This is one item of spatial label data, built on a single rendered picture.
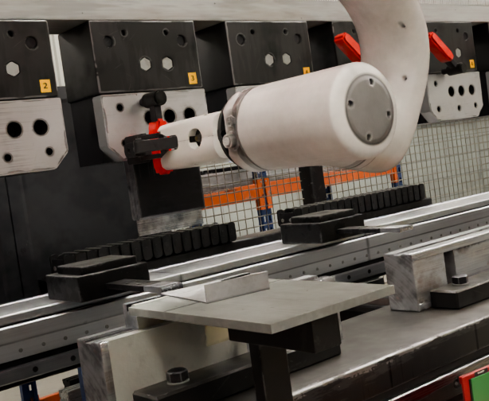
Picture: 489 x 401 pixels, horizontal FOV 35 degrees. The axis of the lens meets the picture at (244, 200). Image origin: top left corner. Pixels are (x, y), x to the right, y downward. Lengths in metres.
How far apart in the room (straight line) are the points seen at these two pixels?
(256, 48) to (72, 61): 0.25
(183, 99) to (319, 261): 0.61
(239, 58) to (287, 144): 0.37
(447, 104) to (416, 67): 0.60
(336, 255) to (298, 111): 0.88
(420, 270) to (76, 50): 0.66
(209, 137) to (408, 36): 0.21
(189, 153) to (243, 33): 0.31
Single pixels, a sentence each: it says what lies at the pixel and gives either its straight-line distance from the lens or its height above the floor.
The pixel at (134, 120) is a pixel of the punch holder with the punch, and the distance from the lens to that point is 0.94.
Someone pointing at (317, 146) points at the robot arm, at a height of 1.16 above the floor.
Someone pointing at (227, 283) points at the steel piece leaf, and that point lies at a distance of 0.91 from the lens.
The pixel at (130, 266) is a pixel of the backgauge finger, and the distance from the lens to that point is 1.19.
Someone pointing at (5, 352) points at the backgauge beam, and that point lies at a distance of 1.17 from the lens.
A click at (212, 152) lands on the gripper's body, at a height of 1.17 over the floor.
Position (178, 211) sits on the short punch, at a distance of 1.01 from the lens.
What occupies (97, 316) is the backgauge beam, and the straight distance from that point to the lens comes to 1.23.
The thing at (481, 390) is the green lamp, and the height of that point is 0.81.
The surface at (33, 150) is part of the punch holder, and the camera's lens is 0.88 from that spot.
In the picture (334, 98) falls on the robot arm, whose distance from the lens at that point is 0.66.
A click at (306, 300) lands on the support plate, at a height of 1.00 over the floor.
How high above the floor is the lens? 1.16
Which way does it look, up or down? 3 degrees down
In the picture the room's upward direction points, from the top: 8 degrees counter-clockwise
